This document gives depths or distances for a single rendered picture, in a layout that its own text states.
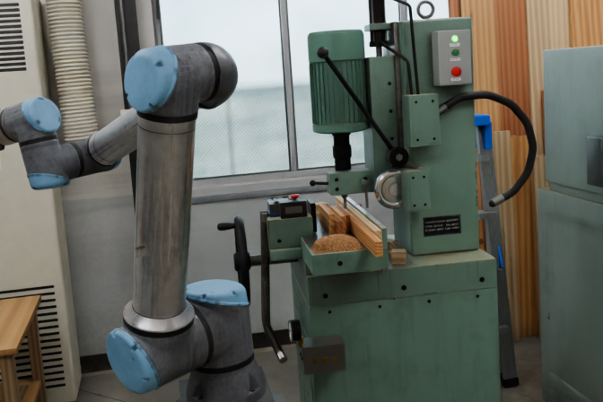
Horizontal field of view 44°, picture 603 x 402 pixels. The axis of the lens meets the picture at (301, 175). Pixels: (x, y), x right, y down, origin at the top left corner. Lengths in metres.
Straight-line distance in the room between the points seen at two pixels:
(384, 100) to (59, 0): 1.69
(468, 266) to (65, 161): 1.19
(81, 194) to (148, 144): 2.24
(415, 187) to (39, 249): 1.81
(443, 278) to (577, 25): 2.13
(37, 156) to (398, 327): 1.13
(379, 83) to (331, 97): 0.15
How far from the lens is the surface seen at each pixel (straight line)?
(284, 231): 2.23
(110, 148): 1.83
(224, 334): 1.72
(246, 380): 1.79
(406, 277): 2.24
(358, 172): 2.33
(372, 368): 2.30
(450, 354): 2.36
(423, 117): 2.21
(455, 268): 2.28
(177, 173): 1.45
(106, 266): 3.72
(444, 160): 2.32
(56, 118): 1.89
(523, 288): 3.91
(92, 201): 3.66
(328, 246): 2.03
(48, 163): 1.87
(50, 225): 3.39
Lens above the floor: 1.39
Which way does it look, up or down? 8 degrees down
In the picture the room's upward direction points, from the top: 4 degrees counter-clockwise
